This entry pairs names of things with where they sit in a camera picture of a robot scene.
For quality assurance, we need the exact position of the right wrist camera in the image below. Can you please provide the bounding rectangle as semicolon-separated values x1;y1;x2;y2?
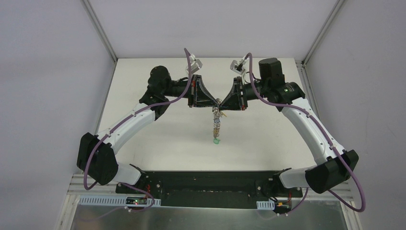
230;58;248;76

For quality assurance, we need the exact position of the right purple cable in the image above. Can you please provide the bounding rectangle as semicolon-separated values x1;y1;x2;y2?
245;52;366;213

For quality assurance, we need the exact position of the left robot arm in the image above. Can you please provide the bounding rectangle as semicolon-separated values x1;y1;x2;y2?
77;66;219;194

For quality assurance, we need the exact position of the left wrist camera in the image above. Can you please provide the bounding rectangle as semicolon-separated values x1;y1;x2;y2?
188;56;203;75

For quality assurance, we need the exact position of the right white cable duct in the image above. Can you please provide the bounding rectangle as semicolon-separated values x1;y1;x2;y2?
256;200;275;210

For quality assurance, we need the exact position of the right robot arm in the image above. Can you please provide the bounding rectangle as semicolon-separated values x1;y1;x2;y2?
220;57;359;196

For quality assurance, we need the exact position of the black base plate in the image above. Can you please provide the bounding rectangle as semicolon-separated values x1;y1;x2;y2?
115;171;303;209

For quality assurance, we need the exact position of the large metal keyring with rings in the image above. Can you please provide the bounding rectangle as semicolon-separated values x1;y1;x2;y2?
212;98;226;139

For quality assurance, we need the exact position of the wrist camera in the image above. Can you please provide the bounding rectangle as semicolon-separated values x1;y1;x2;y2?
188;56;203;75
230;58;248;76

